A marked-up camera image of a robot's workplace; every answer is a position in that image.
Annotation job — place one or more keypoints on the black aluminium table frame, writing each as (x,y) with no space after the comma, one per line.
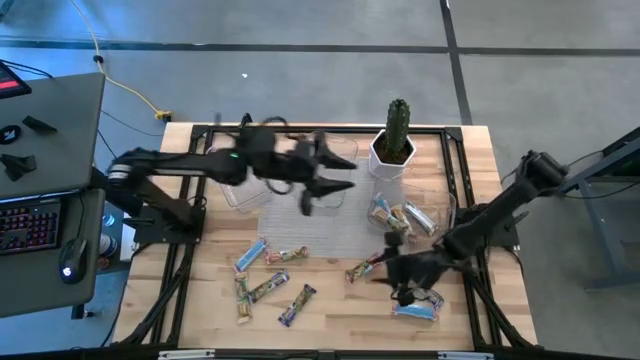
(425,129)

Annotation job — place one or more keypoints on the black bracket part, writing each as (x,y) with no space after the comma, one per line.
(17,165)

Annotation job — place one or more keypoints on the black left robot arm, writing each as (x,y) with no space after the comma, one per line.
(165,170)

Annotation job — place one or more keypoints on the backlit black keyboard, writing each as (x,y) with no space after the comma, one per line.
(30,227)

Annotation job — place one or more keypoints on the grey desk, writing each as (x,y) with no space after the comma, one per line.
(45,150)

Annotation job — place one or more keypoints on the black computer mouse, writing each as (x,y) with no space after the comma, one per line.
(72,260)

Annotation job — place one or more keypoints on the black screen with red bar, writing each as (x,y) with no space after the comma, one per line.
(10,82)

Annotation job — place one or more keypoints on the green cactus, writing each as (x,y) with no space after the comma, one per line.
(397,127)

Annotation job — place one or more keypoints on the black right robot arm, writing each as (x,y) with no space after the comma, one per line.
(500,205)

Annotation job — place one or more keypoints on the white hexagonal plant pot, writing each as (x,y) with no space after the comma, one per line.
(385,167)

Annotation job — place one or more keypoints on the small black bar-shaped part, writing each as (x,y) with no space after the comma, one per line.
(37,124)

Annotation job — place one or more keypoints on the white drink can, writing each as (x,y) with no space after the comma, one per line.
(107,245)

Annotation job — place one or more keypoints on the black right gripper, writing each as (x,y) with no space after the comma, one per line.
(415,270)

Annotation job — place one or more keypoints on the black round disc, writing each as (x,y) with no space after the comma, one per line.
(9,134)

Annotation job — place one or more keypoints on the dark metal cart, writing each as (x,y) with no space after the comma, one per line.
(600,215)

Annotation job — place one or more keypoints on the silver frame bracket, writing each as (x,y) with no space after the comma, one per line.
(465,355)
(186,354)

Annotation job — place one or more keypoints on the clear plastic bin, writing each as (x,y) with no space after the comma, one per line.
(345,142)
(440,210)
(247,196)

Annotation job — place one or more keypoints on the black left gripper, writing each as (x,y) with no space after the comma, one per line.
(300,162)

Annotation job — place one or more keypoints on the grey woven table mat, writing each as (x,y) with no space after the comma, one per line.
(285,227)

